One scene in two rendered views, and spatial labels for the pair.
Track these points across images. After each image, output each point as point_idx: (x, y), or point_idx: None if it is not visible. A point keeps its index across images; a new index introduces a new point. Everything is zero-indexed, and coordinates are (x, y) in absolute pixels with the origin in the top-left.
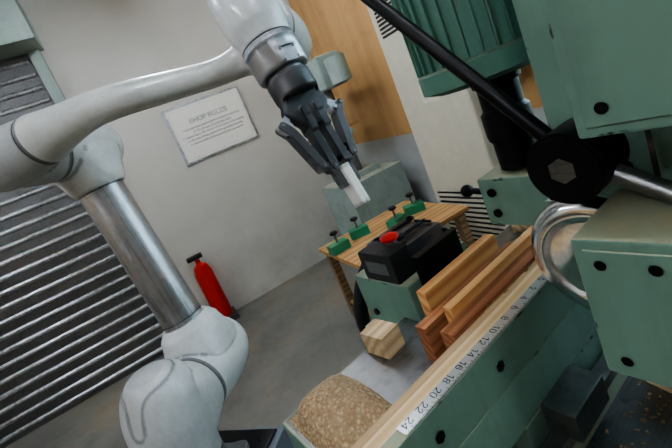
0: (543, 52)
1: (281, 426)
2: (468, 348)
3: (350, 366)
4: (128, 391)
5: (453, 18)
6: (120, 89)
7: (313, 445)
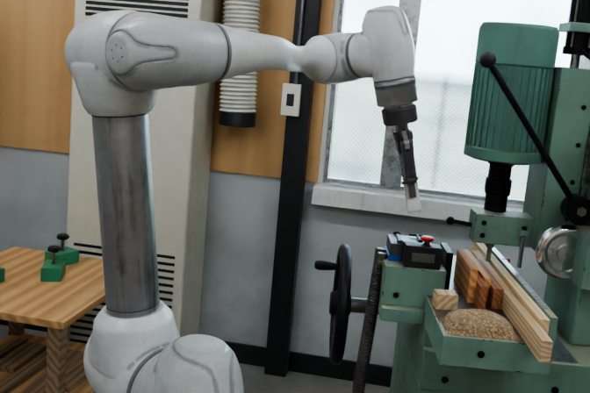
0: (555, 164)
1: None
2: (521, 290)
3: (437, 314)
4: (210, 354)
5: (527, 132)
6: (292, 48)
7: (479, 337)
